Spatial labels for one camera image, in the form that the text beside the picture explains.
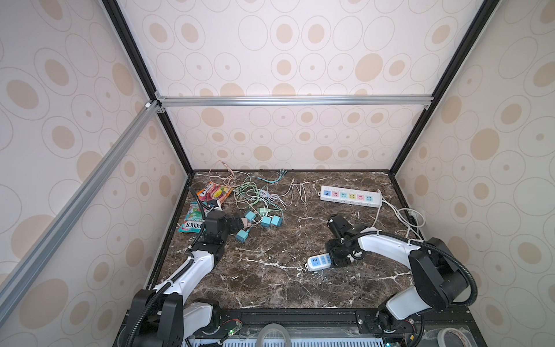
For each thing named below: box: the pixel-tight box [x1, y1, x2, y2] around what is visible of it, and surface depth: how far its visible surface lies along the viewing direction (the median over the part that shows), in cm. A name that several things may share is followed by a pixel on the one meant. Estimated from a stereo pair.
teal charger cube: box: [270, 214, 284, 227], surface depth 99 cm
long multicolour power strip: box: [317, 185, 382, 208], surface depth 108 cm
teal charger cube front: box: [260, 216, 272, 227], surface depth 99 cm
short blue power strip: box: [304, 253, 332, 272], surface depth 87 cm
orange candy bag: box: [196, 182, 234, 204], surface depth 108 cm
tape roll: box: [437, 327, 472, 347], surface depth 71 cm
